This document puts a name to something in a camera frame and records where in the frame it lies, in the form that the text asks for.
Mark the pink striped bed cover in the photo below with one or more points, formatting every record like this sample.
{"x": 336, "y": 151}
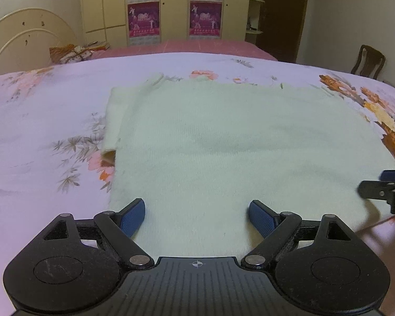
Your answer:
{"x": 184, "y": 46}

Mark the dark wooden chair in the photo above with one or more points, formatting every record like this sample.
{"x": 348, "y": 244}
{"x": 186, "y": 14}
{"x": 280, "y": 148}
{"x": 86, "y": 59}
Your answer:
{"x": 368, "y": 61}

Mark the orange patterned cloth bundle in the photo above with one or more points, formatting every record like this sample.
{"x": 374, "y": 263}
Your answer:
{"x": 70, "y": 54}

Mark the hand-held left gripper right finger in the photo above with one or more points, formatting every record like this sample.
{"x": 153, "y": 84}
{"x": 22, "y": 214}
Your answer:
{"x": 261, "y": 218}

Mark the purple floral bed sheet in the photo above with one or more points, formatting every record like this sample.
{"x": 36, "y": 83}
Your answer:
{"x": 36, "y": 121}

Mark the cream yellow wardrobe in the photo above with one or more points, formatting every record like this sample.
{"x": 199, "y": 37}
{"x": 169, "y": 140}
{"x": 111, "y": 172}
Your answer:
{"x": 174, "y": 6}

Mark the dark wooden door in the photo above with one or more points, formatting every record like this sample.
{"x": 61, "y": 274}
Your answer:
{"x": 283, "y": 13}

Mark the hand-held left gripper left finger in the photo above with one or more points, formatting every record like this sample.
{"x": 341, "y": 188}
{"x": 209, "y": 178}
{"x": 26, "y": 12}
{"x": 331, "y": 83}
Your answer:
{"x": 133, "y": 217}

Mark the cream corner shelf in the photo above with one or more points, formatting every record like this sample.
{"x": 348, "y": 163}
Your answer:
{"x": 255, "y": 13}

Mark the small dark shelf item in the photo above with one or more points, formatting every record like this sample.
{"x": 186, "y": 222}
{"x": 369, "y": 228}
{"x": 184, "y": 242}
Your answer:
{"x": 250, "y": 26}

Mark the thin book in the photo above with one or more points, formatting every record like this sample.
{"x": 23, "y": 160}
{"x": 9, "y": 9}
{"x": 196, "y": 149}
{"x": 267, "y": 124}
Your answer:
{"x": 98, "y": 43}

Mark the light green knit sweater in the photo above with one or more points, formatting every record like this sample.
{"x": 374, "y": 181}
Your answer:
{"x": 233, "y": 154}

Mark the cream arched headboard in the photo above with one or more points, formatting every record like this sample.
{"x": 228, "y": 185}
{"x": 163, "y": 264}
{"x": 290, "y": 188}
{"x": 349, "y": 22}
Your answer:
{"x": 26, "y": 39}

